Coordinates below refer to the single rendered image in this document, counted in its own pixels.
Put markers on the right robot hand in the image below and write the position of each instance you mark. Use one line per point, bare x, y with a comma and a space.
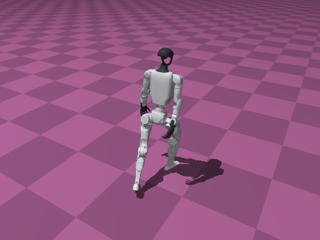
170, 130

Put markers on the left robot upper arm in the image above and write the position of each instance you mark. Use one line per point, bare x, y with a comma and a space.
146, 81

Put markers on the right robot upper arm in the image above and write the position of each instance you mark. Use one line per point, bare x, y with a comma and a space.
178, 80

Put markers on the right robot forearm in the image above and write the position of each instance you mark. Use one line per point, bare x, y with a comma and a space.
176, 111

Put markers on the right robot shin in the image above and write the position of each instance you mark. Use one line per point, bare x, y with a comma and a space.
172, 152

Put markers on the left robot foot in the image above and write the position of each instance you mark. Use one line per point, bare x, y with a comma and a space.
136, 186

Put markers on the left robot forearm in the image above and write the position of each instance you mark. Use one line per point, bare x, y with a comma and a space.
143, 99

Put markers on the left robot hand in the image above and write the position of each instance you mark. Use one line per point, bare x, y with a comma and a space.
143, 110

